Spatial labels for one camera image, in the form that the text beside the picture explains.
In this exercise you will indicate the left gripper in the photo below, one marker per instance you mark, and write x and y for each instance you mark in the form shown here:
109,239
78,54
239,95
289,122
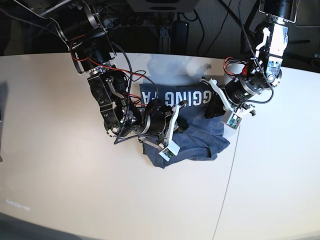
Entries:
238,92

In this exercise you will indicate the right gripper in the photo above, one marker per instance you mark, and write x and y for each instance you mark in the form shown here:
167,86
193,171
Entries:
157,125

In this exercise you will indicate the blue grey T-shirt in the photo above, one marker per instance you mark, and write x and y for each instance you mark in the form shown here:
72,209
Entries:
204,138

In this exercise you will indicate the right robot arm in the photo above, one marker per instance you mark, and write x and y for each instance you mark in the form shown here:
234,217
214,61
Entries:
79,26

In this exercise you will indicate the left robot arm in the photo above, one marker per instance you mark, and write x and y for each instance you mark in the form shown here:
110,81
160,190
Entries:
260,69

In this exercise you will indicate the black tripod stand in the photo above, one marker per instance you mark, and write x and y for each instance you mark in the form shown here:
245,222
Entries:
294,55

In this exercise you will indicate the black power adapter box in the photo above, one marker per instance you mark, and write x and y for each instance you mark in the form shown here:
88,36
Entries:
179,37

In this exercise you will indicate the white power strip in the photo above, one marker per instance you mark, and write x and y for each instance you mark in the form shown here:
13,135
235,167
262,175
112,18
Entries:
128,22

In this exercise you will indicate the grey speaker box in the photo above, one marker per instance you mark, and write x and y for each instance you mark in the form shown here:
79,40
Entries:
180,6

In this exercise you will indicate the white table label sticker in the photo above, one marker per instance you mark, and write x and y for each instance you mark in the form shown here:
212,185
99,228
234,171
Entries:
17,205

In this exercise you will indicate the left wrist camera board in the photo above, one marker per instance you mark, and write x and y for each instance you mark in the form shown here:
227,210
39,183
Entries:
231,119

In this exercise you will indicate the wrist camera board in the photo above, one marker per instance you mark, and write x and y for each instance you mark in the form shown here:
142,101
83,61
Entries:
231,119
171,150

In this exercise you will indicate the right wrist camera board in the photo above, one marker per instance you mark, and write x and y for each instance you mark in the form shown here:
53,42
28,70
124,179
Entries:
171,150

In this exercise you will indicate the aluminium frame post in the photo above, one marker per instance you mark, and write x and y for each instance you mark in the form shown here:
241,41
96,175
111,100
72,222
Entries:
164,40

